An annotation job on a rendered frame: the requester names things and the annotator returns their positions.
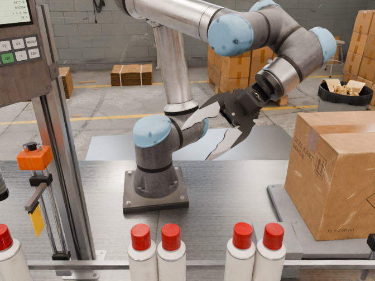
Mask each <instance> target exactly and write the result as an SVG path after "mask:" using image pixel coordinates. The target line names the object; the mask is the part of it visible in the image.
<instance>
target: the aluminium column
mask: <svg viewBox="0 0 375 281"><path fill-rule="evenodd" d="M33 1H34V0H33ZM34 5H35V1H34ZM35 10H36V15H37V20H38V23H39V29H40V34H41V39H42V44H43V47H44V53H45V57H46V63H47V68H48V66H50V65H51V64H52V63H54V62H56V61H57V60H58V56H57V51H56V46H55V40H54V34H53V31H52V25H51V20H50V14H49V8H48V5H47V4H42V5H38V6H36V5H35ZM48 71H49V68H48ZM49 76H50V73H49ZM50 81H51V78H50ZM51 86H52V91H50V93H49V94H46V95H45V99H46V104H47V108H48V111H49V116H50V120H51V124H52V128H53V131H54V136H55V140H56V145H57V150H58V153H59V157H60V162H61V167H62V172H63V175H64V180H65V185H66V190H67V194H68V199H69V205H70V210H71V215H72V219H73V224H74V230H75V235H76V239H77V242H78V245H79V248H80V252H81V257H82V260H95V259H96V254H95V248H94V243H93V237H92V231H91V228H90V222H89V216H88V211H87V207H86V202H85V196H84V190H83V185H82V181H81V175H80V170H79V165H78V159H77V155H76V150H75V144H74V138H73V133H72V129H71V124H70V118H69V112H68V107H67V103H66V97H65V92H64V86H63V81H62V77H61V75H59V76H58V77H56V78H55V79H53V81H51ZM31 101H32V105H33V109H34V112H35V117H36V121H37V126H38V129H39V133H40V137H41V141H42V145H43V146H50V147H51V152H52V156H53V159H52V161H51V162H50V163H49V165H48V169H49V173H51V174H52V178H53V181H52V186H53V189H54V194H55V198H56V202H57V206H58V209H59V214H60V218H61V222H62V226H63V230H64V234H65V239H66V243H67V246H68V250H69V251H70V254H71V257H70V259H71V260H80V256H79V252H78V248H77V247H76V243H75V240H74V236H73V231H72V228H71V222H70V217H69V212H68V207H67V203H66V198H65V193H64V188H63V182H62V179H61V174H60V169H59V164H58V161H57V156H56V152H55V147H54V143H53V140H52V136H51V132H50V127H49V124H48V121H47V116H46V112H45V107H44V103H43V99H42V96H39V97H36V98H32V99H31Z"/></svg>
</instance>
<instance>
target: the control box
mask: <svg viewBox="0 0 375 281"><path fill-rule="evenodd" d="M28 1H29V4H30V9H31V14H32V19H33V25H25V26H16V27H6V28H0V39H2V38H10V37H17V36H25V35H34V34H37V35H38V38H39V44H40V49H41V53H42V59H39V60H34V61H29V62H23V63H20V64H15V65H10V66H4V67H0V108H2V107H5V106H9V105H12V104H15V103H19V102H22V101H25V100H29V99H32V98H36V97H39V96H42V95H46V94H49V93H50V91H52V86H51V81H50V76H49V71H48V68H47V63H46V57H45V53H44V47H43V44H42V39H41V34H40V29H39V23H38V20H37V15H36V10H35V5H34V1H33V0H28Z"/></svg>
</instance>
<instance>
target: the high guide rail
mask: <svg viewBox="0 0 375 281"><path fill-rule="evenodd" d="M26 262H27V265H28V268H29V270H129V261H128V260H29V261H26ZM198 269H225V260H186V270H198ZM283 269H375V260H285V261H284V264H283Z"/></svg>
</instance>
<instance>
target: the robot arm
mask: <svg viewBox="0 0 375 281"><path fill-rule="evenodd" d="M114 1H115V3H116V5H117V7H118V8H119V9H120V10H121V11H122V12H123V13H125V14H127V15H129V16H131V17H133V18H136V19H144V18H146V21H147V23H149V24H150V25H151V26H152V27H153V32H154V36H155V41H156V47H157V53H158V59H159V62H160V68H161V74H162V79H163V83H164V88H165V94H166V100H167V104H166V106H165V107H164V113H165V115H161V114H155V115H149V116H146V117H144V118H142V119H140V120H139V121H138V122H137V123H136V124H135V125H134V128H133V142H134V148H135V154H136V164H137V168H136V171H135V174H134V178H133V188H134V190H135V192H136V193H137V194H139V195H140V196H142V197H145V198H162V197H166V196H168V195H170V194H172V193H174V192H175V191H176V190H177V188H178V186H179V178H178V175H177V173H176V170H175V168H174V165H173V164H172V154H173V153H174V152H176V151H178V150H179V149H182V148H184V147H186V146H188V145H189V144H192V143H195V142H197V141H198V140H199V139H201V138H202V137H203V136H205V134H206V133H207V130H208V118H215V117H217V116H218V114H219V113H220V114H221V116H222V117H225V119H226V120H227V121H228V123H229V124H230V126H231V127H232V128H229V129H227V130H226V132H225V133H224V138H223V140H222V141H221V142H219V143H218V144H217V146H216V148H215V149H214V150H213V151H212V152H210V153H209V155H208V156H207V157H206V159H205V161H210V160H213V159H216V158H218V157H219V156H221V155H222V154H224V153H225V152H227V151H229V150H230V149H232V148H233V147H235V146H236V145H237V144H239V143H240V142H242V141H244V140H245V139H246V138H247V137H248V136H249V134H250V132H251V130H252V128H253V126H254V125H255V124H256V123H255V122H254V121H253V120H254V119H258V116H259V115H260V113H259V112H260V110H261V109H262V108H263V107H264V105H265V104H266V103H267V102H268V101H269V100H270V99H271V100H273V101H277V100H278V99H279V98H281V97H282V96H285V95H287V94H288V93H289V92H290V91H291V90H293V89H294V88H295V87H297V86H298V85H299V83H301V82H302V81H304V80H305V79H306V78H307V77H308V76H310V75H311V74H312V73H314V72H315V71H316V70H317V69H319V68H321V67H322V66H323V65H324V64H325V63H326V62H327V61H328V60H329V59H330V58H331V57H333V56H334V55H335V52H336V41H335V38H334V37H333V35H332V34H331V33H330V32H329V31H328V30H327V29H325V28H324V29H322V27H314V28H313V29H310V30H308V31H307V30H306V29H305V28H303V27H302V26H300V25H299V24H298V23H297V22H296V21H295V20H294V19H293V18H292V17H291V16H289V15H288V14H287V13H286V12H285V11H284V10H283V9H282V7H281V6H280V5H278V4H276V3H275V2H273V1H272V0H260V2H257V3H256V4H255V5H254V6H253V7H252V8H251V9H250V10H249V12H245V13H242V12H237V11H233V10H231V9H227V8H224V7H221V6H217V5H214V4H211V3H208V2H204V1H201V0H114ZM182 33H185V34H187V35H189V36H192V37H195V38H197V39H200V40H202V41H205V42H207V43H209V45H210V47H211V48H212V49H213V50H214V52H215V53H216V54H217V55H219V56H223V57H227V56H238V55H241V54H243V53H245V52H248V51H252V50H256V49H260V48H263V47H266V46H268V47H269V48H270V49H271V50H272V51H273V52H274V53H275V54H276V55H277V57H276V58H275V59H274V60H273V61H272V60H271V59H269V60H268V61H267V62H268V65H266V66H265V67H264V68H263V69H262V70H261V71H260V72H258V73H257V74H256V75H255V80H256V82H255V83H253V84H252V85H250V86H249V87H247V88H245V89H244V90H243V89H242V88H241V89H240V88H238V89H234V90H233V93H230V90H228V91H226V92H224V93H219V94H216V95H214V96H212V97H211V98H210V99H208V100H207V101H206V102H205V103H204V104H203V105H202V106H201V107H199V105H198V102H196V101H195V100H194V99H193V96H192V92H191V85H190V78H189V72H188V65H187V60H186V53H185V47H184V40H183V36H182ZM238 125H239V127H238V128H234V127H236V126H238Z"/></svg>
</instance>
